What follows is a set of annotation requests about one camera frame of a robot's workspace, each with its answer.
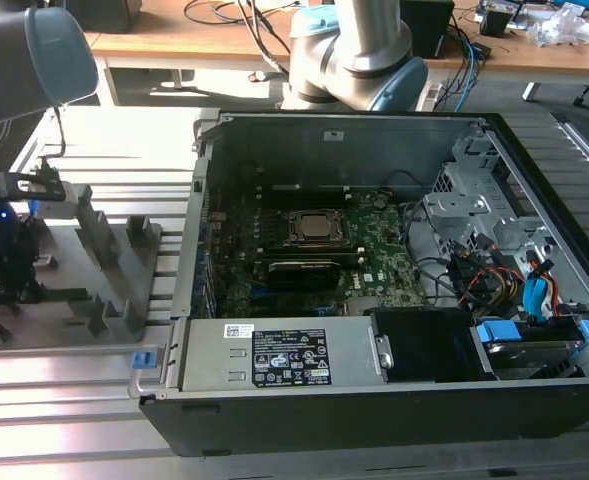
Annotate clear plastic bags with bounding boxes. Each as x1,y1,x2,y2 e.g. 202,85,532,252
528,2,589,49

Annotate small black box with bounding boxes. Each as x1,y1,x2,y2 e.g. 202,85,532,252
478,9,513,37

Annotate white power strip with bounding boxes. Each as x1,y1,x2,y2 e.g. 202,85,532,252
421,82,443,112

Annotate black open PC case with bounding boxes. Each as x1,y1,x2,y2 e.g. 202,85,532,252
128,110,589,459

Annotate black plastic shroud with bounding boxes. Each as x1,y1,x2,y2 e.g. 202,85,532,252
368,308,495,384

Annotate black graphics card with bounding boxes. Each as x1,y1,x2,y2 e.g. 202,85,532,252
266,258,340,292

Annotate silver power supply unit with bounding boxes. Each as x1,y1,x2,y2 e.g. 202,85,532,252
178,317,390,394

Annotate black computer tower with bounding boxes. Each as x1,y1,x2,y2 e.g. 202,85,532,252
398,0,456,60

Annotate black RAM slot pair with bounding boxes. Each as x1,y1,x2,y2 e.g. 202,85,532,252
268,183,351,209

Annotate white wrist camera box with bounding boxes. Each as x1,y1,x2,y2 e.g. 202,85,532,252
0,169,81,219

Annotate silver CPU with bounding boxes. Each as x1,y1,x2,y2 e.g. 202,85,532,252
298,212,344,239

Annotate orange red wire bundle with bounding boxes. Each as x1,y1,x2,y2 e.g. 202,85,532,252
466,267,525,311

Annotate grey parts rack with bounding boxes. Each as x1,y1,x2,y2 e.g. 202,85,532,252
0,183,165,351

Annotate hard disk in blue carrier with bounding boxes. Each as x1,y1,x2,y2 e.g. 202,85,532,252
471,319,589,381

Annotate metal drive cage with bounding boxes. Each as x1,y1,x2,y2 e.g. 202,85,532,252
421,134,560,281

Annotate large black box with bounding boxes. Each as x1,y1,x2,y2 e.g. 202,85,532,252
66,0,143,34

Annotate blue flat wire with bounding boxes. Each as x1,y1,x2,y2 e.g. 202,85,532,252
522,254,558,321

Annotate green motherboard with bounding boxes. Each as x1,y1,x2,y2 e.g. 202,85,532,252
201,189,435,319

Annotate black camera cable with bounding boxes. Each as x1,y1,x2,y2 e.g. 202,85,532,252
41,103,69,164

